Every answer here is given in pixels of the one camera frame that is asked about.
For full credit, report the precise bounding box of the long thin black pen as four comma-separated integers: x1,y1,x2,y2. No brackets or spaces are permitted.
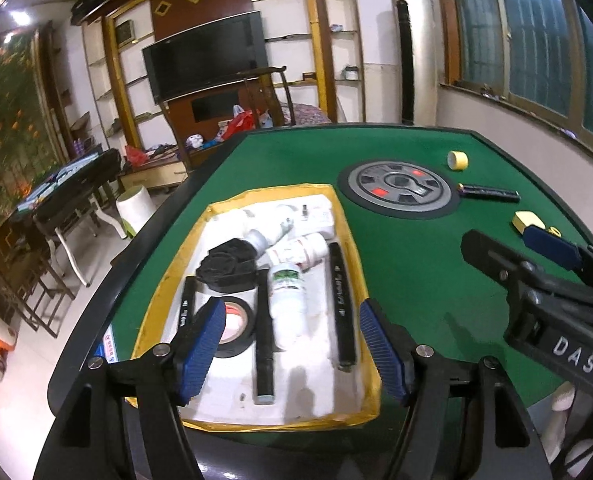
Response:
254,268,276,406

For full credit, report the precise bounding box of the wooden wall shelf unit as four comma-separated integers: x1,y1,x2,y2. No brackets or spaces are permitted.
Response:
81,0,367,171

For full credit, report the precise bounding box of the yellow white block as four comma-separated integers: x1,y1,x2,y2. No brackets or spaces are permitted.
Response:
511,211,547,235

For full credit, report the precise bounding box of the black flat television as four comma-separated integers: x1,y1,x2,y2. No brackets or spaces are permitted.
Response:
141,10,270,106

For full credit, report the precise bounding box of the black electrical tape roll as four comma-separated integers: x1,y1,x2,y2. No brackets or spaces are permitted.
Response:
196,296,256,359

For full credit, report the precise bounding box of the red blue label sticker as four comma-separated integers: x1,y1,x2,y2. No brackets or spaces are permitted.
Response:
99,325,120,363

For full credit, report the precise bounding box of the person's right hand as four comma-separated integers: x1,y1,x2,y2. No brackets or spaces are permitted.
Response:
547,382,577,466

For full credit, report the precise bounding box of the black mahjong table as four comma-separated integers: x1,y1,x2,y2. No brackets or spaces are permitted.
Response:
14,149,122,286

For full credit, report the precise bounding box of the patterned seat cushion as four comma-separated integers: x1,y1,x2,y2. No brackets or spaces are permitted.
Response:
276,102,332,127

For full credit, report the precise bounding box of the white power adapter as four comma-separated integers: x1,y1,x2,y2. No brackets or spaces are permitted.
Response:
296,199,336,241

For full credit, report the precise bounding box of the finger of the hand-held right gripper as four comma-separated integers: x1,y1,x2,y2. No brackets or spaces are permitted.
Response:
523,228,593,288
461,229,550,288

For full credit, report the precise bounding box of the white bottle green label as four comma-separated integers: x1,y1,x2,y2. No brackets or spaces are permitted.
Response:
268,263,308,353

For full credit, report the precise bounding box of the small white pill bottle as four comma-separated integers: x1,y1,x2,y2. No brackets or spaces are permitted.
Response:
236,202,300,226

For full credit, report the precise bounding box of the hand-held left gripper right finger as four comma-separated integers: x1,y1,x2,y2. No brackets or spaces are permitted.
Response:
361,299,552,480

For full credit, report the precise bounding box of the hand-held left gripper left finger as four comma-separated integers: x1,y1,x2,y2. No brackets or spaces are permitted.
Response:
34,297,227,480

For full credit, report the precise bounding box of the white bottle red label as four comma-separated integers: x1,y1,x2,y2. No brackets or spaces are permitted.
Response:
266,232,330,271

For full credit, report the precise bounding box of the dark wooden chair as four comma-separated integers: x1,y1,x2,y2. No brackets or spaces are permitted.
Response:
236,66,297,128

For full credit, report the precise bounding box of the short black marker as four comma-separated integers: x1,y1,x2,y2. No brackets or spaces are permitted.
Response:
179,276,197,331

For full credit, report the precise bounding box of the standing air conditioner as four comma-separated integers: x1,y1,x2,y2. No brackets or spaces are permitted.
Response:
389,0,437,126

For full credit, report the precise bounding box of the black pen yellow end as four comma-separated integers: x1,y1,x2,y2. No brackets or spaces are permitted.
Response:
457,183,521,204

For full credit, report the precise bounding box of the floral wall poster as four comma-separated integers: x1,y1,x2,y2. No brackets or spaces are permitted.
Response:
0,35,64,246

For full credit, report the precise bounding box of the black lumpy object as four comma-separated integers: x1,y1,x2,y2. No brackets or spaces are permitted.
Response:
196,239,257,293

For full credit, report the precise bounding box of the white foam tray yellow tape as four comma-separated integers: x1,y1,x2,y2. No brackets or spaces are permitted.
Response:
130,182,382,433

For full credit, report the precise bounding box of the white waste bin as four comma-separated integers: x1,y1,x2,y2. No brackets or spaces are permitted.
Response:
116,185,152,228

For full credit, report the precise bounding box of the thick black marker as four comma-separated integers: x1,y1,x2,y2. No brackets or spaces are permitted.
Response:
328,242,357,372

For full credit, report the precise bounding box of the round grey table control panel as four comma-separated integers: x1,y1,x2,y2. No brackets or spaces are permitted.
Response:
337,160,462,219

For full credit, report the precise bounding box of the white bottle clear cap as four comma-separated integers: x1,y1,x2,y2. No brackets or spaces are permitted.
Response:
244,212,294,256

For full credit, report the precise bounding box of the large barred window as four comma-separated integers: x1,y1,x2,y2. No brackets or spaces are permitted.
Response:
434,0,593,161

